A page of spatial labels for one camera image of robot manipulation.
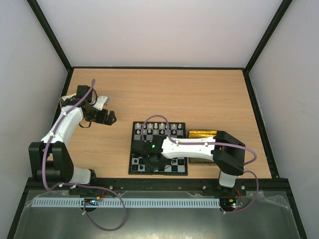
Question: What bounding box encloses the dark floral metal tin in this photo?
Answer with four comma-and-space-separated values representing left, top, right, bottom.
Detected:
187, 129, 217, 166

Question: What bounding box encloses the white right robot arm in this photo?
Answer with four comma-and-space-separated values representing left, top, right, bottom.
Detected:
131, 131, 245, 195

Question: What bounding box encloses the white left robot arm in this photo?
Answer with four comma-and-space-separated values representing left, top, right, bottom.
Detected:
28, 85, 116, 185

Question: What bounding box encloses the black and white chessboard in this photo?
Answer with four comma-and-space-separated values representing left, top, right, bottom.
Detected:
128, 121, 188, 176

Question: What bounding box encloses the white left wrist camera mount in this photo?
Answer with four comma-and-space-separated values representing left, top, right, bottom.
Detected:
93, 96, 109, 111

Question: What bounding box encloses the white slotted cable duct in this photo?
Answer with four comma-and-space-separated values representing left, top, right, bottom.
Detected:
31, 197, 220, 208

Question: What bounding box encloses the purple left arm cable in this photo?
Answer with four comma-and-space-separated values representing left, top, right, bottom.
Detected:
42, 79, 128, 230

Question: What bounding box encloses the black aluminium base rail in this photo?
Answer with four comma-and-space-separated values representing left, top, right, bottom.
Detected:
68, 178, 247, 196

